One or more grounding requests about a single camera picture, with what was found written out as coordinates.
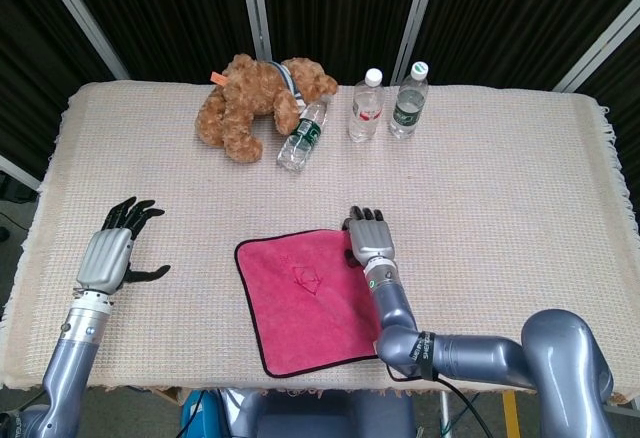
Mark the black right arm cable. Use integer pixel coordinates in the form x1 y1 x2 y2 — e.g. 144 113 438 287
384 365 494 438

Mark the white metal partition post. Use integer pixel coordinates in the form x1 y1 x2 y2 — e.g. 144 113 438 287
390 0 444 87
237 0 274 62
552 5 640 94
0 154 41 193
32 0 131 82

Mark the grey-blue robot torso base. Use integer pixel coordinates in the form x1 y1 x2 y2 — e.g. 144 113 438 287
219 390 416 438

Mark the bright blue plastic object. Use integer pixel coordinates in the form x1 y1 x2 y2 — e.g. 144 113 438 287
179 388 224 438

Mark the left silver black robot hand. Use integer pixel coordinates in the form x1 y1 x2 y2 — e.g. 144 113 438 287
74 195 172 295

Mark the clear water bottle green label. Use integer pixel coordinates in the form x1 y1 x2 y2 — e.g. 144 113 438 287
388 60 431 141
276 93 333 173

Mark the silver metal table leg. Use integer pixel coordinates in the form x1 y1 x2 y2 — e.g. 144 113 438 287
438 391 454 438

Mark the beige woven tablecloth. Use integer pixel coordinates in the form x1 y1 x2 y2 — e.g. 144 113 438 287
0 80 640 404

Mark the brown teddy bear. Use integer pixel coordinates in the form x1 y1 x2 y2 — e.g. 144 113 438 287
193 52 340 165

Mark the clear water bottle red label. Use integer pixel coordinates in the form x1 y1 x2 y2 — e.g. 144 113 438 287
347 67 385 144

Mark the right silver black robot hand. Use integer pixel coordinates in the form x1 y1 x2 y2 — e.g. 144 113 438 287
340 205 396 272

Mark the pink and grey towel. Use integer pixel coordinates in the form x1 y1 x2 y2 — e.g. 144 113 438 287
233 227 381 378

